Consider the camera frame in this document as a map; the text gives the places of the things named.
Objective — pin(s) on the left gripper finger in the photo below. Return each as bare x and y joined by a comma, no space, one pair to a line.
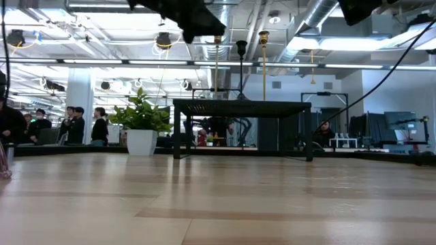
197,17
192,37

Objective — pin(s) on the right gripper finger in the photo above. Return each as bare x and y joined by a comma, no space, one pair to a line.
357,10

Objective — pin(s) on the black metal candlestick holder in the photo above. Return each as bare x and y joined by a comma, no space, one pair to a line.
241,47

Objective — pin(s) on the tall gold candlestick holder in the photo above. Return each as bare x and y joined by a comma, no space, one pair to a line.
263,68

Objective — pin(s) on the black background robot arm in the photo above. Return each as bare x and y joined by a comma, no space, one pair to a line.
245,131

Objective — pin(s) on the pink glass candle holder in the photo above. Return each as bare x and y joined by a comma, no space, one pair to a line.
4,166

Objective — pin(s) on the white round ceiling sensor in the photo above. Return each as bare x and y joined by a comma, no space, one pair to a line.
274,18

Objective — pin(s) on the gold hanging pendant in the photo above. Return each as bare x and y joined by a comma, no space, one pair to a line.
312,80

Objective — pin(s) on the black perforated metal stand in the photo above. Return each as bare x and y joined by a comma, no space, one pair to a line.
238,109

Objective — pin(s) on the black ceiling spotlight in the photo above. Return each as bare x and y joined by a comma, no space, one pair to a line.
105,85
54,86

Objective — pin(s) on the green leafy plant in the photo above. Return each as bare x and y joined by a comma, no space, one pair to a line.
139,115

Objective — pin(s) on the grey vent grille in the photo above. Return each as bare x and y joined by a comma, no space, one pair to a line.
276,84

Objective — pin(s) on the dark office partition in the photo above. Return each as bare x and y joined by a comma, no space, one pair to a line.
371,126

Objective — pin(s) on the white planter pot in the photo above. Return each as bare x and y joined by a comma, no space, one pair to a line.
141,142

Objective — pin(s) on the computer monitor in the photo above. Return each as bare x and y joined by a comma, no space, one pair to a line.
400,119

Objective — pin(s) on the white building column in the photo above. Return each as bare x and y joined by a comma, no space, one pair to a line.
80,95

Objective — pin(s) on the white cabinet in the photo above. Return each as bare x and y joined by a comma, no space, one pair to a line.
114,134

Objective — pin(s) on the person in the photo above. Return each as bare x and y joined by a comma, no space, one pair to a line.
69,115
39,126
78,129
325,136
12,124
99,129
28,119

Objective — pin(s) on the small white table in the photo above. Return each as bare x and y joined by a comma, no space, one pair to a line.
344,140

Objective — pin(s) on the silver ceiling air duct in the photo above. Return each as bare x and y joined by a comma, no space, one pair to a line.
316,13
207,54

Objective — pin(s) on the black ceiling camera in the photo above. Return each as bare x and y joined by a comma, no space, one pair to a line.
15,37
163,41

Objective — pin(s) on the long ceiling light rail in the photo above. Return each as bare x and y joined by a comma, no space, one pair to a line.
153,62

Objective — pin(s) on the black metal rig frame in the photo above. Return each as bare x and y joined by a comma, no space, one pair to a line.
323,93

